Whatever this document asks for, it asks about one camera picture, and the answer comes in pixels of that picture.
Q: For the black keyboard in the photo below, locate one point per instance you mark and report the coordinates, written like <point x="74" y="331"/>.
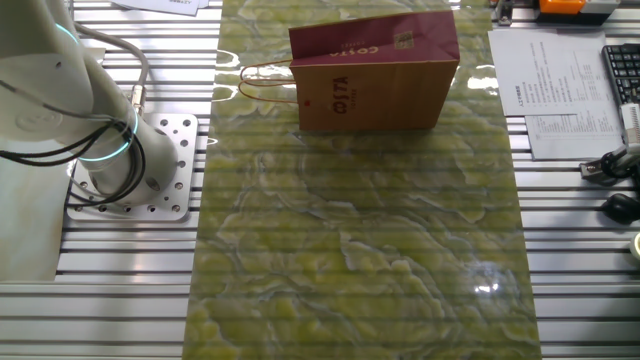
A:
<point x="625" y="70"/>

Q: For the orange and grey device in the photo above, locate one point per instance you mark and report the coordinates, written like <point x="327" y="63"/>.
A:
<point x="560" y="5"/>

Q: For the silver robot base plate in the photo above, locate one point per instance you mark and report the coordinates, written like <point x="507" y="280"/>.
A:
<point x="189" y="170"/>

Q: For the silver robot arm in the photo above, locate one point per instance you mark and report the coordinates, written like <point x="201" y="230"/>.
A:
<point x="150" y="155"/>

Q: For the grey metal clamp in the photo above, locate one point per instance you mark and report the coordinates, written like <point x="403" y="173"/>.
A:
<point x="504" y="12"/>

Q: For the pale round tape roll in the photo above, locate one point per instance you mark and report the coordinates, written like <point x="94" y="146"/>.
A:
<point x="636" y="246"/>

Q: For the white printed paper sheet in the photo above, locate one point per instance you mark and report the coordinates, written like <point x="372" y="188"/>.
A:
<point x="203" y="3"/>
<point x="570" y="140"/>
<point x="550" y="70"/>
<point x="160" y="5"/>

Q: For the Costa brown red paper bag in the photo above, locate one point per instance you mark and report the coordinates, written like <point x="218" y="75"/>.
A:
<point x="375" y="95"/>

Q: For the green marble pattern mat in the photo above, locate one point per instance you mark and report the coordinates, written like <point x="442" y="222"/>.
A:
<point x="350" y="250"/>

